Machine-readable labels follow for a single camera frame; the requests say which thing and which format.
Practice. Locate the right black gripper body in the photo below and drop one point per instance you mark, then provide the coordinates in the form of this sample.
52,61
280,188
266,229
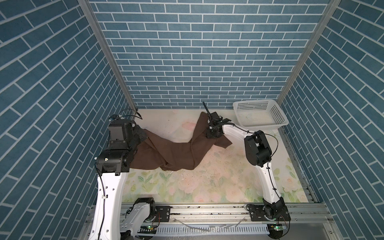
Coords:
211,133

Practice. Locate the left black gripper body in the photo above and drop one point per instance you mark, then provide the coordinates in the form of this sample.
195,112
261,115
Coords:
138,136

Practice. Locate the brown trousers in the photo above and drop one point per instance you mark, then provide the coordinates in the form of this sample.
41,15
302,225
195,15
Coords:
157,152

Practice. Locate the white plastic laundry basket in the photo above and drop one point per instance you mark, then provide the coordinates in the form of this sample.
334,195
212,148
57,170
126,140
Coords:
260,114

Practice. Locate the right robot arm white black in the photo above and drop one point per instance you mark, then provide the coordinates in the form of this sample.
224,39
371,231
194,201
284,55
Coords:
259,154

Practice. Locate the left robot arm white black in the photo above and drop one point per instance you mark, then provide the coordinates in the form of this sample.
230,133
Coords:
113,166

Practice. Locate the white perforated vent strip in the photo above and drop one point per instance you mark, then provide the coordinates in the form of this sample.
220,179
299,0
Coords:
204,230

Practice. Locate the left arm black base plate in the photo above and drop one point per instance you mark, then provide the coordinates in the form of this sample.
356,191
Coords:
162,214

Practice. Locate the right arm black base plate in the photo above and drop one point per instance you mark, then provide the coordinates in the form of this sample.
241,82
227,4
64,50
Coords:
258,213

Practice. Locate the aluminium mounting rail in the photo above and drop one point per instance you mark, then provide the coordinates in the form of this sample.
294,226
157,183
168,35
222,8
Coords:
236,213

